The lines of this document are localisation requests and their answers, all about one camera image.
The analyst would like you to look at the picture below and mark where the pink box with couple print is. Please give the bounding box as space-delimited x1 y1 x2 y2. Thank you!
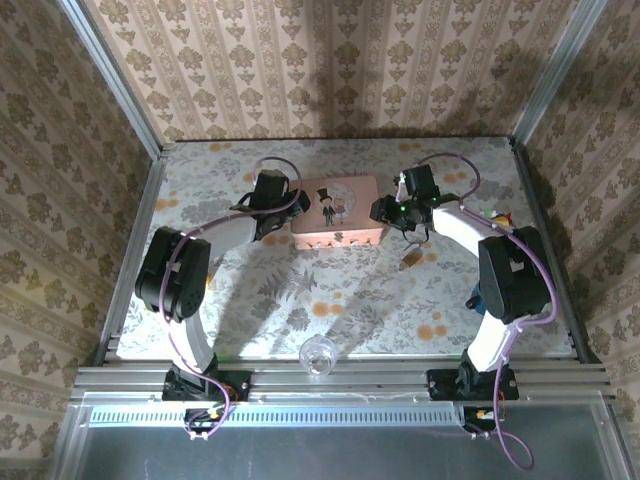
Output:
290 174 385 250

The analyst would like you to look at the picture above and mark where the red yellow snack packet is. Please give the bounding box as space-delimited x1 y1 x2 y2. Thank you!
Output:
477 207 516 226

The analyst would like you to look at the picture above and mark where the blue mug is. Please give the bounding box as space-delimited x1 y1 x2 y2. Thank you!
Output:
465 284 486 315

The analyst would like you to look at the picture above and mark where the clear glass cup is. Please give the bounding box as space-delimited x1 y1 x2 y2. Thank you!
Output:
298 335 337 377

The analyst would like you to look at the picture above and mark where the black right connector block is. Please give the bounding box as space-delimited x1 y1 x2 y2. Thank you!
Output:
462 405 504 435

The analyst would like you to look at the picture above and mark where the black connector block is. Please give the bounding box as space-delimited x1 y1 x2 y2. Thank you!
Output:
183 407 227 435
462 405 504 435

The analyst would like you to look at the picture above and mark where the black left connector block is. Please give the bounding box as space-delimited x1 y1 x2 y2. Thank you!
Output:
183 407 227 435

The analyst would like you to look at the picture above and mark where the grey metal panel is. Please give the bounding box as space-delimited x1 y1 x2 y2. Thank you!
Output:
49 394 626 480

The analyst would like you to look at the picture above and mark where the aluminium right side rail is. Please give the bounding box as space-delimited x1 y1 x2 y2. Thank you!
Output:
507 134 601 364

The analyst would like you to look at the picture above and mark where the aluminium left side rail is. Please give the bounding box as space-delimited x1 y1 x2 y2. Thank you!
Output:
93 144 170 366

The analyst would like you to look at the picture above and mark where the aluminium front frame rail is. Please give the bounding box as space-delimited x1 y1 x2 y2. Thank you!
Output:
69 363 619 404

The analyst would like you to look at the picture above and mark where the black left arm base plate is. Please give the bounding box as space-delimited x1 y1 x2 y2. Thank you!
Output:
162 369 251 402

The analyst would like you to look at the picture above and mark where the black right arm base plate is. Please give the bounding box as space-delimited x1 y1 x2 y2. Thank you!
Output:
427 367 519 401

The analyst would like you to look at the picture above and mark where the slotted grey cable duct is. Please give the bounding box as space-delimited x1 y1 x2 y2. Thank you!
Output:
88 405 465 429

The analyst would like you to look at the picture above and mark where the aluminium right frame post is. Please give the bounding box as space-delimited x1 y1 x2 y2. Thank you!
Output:
512 0 610 145

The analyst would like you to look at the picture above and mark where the aluminium frame post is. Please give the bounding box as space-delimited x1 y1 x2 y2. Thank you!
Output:
512 0 610 145
58 0 164 157

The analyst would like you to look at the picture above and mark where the aluminium left frame post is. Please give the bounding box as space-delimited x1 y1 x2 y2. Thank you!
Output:
58 0 164 157

